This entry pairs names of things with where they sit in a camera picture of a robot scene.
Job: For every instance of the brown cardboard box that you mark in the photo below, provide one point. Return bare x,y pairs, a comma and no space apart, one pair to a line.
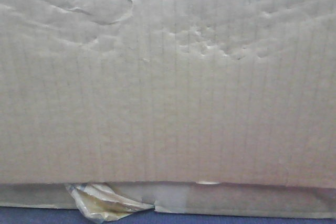
219,107

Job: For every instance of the peeling clear packing tape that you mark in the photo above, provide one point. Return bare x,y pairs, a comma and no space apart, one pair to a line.
100,203

